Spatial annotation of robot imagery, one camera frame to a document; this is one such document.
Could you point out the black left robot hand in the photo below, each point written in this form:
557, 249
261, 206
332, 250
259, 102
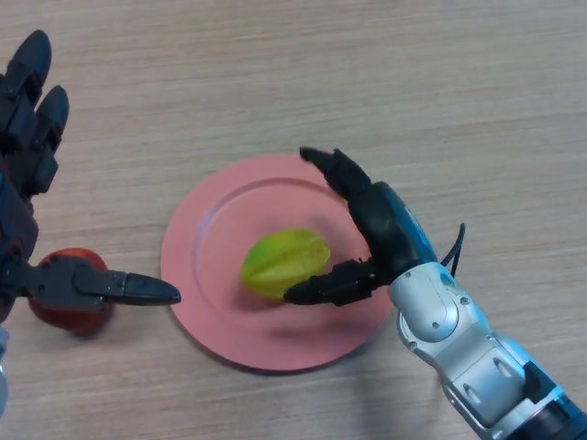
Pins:
64, 284

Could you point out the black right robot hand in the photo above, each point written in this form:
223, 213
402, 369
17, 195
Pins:
390, 229

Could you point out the yellow starfruit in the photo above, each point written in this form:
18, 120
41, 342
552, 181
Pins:
284, 261

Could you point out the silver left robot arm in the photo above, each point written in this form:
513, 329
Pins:
3, 376

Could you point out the pink round plate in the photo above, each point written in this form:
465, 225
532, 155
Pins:
220, 256

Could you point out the red apple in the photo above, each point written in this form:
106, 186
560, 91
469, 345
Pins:
73, 323

